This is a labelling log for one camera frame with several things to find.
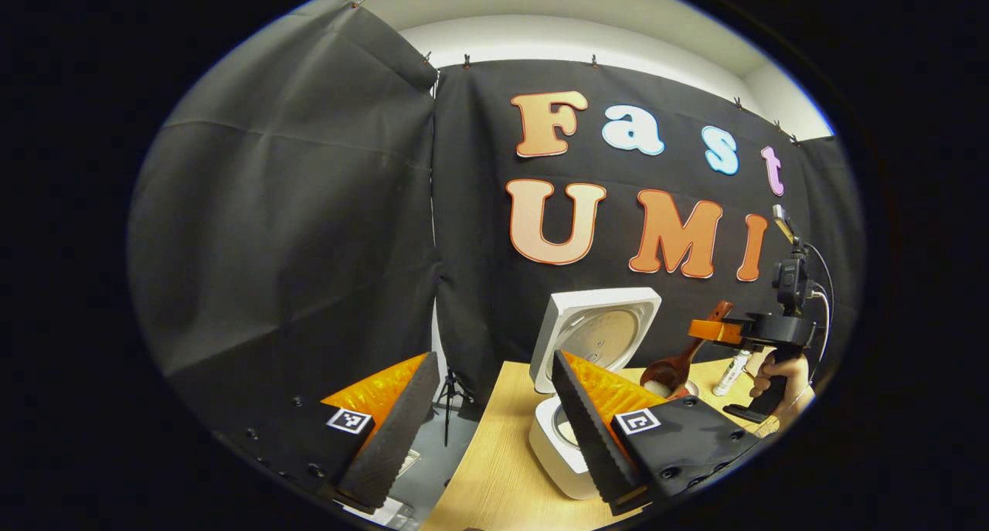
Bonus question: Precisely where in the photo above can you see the brown wooden spoon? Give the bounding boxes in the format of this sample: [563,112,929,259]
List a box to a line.
[641,301,734,397]

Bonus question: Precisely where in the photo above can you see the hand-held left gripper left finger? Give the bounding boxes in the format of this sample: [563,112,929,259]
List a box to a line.
[212,352,442,515]

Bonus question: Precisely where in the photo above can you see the black backdrop cloth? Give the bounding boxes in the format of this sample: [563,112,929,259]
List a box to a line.
[127,2,865,439]

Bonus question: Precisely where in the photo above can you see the white rice cooker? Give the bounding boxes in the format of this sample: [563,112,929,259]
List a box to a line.
[528,288,662,501]

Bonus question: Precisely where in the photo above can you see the white drink bottle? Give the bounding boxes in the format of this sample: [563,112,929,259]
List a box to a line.
[712,349,752,397]

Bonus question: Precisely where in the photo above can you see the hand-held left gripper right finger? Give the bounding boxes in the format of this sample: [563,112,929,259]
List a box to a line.
[552,351,766,516]

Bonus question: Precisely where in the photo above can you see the black tripod stand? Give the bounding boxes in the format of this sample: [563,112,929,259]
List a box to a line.
[434,367,474,448]

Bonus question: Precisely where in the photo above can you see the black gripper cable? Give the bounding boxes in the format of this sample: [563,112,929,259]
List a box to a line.
[807,241,838,362]

